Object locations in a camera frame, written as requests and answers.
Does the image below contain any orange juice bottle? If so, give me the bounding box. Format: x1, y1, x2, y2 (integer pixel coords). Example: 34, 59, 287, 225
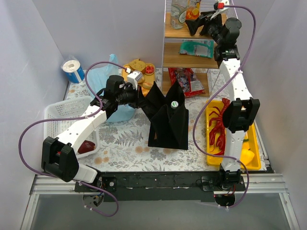
186, 0, 201, 20

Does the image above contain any light blue plastic bag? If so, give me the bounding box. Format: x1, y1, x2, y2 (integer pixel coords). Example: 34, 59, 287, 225
87, 64, 135, 123

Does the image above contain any green label water bottle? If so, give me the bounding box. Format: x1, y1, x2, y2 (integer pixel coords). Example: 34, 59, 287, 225
170, 101, 179, 109

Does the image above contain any black fabric grocery bag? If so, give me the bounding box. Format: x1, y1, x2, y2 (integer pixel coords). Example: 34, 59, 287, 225
141, 81, 189, 150

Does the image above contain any red snack bag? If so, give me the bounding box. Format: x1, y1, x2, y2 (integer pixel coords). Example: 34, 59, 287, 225
168, 68, 206, 98

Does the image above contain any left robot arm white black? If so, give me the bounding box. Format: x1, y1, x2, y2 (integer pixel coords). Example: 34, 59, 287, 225
41, 71, 143, 184

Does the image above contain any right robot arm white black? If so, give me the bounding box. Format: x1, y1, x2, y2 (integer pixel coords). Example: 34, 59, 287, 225
186, 11, 260, 191

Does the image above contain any clear glass bottle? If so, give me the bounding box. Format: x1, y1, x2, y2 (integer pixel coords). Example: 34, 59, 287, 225
170, 0, 188, 29

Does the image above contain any small bread bun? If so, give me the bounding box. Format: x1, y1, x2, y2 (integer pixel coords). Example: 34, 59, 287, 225
142, 82, 153, 90

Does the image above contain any green snack packet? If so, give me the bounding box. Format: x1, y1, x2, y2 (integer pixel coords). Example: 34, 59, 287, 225
179, 40, 214, 58

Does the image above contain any orange bread tray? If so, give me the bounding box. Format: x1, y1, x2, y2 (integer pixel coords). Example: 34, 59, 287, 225
122, 62, 155, 96

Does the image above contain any round brown bread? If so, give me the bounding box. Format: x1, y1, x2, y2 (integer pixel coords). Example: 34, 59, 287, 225
129, 59, 146, 71

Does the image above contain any floral table mat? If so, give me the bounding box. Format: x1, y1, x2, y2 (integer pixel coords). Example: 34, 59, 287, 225
64, 66, 243, 173

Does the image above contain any white plastic basket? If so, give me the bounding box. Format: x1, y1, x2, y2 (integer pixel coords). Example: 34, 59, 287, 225
44, 96, 101, 160

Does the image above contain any toilet paper roll blue pack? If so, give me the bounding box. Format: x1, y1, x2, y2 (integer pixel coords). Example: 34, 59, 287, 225
61, 55, 84, 84

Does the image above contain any red meat toy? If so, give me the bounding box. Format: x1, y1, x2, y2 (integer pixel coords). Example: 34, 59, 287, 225
78, 140, 96, 154

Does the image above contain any yellow tray with vegetables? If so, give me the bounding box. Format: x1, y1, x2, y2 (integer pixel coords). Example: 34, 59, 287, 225
205, 100, 261, 170

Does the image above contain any red toy lobster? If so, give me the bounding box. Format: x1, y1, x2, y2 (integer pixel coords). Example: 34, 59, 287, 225
209, 98, 230, 156

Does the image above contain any yellow bell pepper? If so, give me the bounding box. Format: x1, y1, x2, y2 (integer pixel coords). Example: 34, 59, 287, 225
240, 141, 255, 165

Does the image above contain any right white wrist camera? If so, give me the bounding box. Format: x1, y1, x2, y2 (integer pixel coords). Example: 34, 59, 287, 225
211, 0, 230, 20

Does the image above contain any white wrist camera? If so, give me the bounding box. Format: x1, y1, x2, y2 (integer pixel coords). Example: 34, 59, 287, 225
211, 0, 230, 20
127, 70, 143, 90

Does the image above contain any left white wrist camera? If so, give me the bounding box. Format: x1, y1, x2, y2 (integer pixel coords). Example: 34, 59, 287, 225
127, 70, 143, 90

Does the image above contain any wire and wood shelf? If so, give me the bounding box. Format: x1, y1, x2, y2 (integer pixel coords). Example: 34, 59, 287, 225
161, 0, 240, 98

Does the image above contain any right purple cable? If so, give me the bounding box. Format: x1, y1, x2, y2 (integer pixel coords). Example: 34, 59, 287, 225
193, 4, 257, 208

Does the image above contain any purple cable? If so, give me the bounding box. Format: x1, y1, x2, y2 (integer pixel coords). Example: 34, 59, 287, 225
18, 61, 131, 218
193, 4, 257, 208

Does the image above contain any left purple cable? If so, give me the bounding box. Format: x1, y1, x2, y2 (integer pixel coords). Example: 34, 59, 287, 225
18, 61, 131, 218

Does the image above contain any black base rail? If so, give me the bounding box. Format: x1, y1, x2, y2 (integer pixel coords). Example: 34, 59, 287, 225
74, 171, 245, 203

